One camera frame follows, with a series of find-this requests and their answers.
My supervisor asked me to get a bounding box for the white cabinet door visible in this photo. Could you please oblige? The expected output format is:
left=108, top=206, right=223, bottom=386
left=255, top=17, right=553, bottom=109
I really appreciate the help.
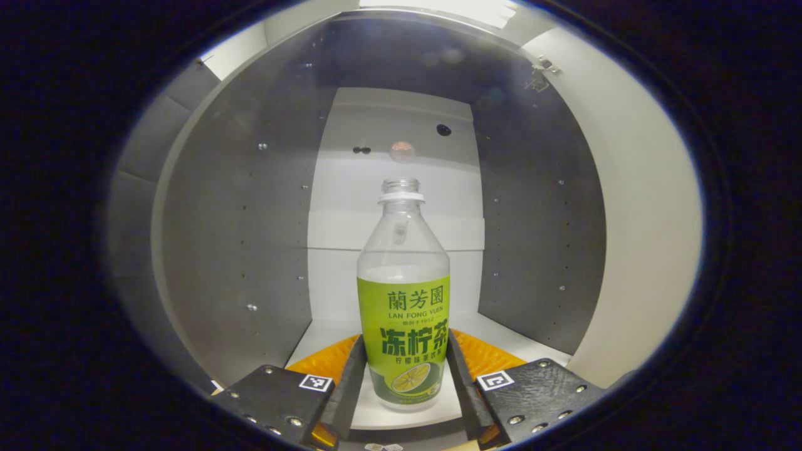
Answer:
left=519, top=25, right=704, bottom=390

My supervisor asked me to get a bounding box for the metal cabinet hinge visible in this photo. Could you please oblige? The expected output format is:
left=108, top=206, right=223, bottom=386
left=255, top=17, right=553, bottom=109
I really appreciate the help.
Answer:
left=524, top=54, right=562, bottom=93

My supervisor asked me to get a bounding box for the large ceiling light panel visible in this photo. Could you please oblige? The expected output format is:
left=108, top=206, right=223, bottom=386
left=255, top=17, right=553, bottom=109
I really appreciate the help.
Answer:
left=360, top=0, right=522, bottom=29

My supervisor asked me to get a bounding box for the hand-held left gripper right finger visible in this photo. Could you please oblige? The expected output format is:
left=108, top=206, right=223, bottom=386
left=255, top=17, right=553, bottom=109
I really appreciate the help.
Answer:
left=445, top=328, right=606, bottom=449

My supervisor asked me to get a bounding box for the grey cabinet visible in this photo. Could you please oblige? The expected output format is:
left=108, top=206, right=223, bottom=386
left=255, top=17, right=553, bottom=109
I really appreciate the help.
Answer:
left=150, top=8, right=704, bottom=450

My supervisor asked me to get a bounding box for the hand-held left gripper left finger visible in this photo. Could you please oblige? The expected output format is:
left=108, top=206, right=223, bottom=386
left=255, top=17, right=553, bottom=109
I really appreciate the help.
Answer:
left=209, top=334, right=368, bottom=451

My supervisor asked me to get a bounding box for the green label plastic bottle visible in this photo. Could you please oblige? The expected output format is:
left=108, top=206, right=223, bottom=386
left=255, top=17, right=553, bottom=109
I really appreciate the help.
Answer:
left=355, top=177, right=451, bottom=413

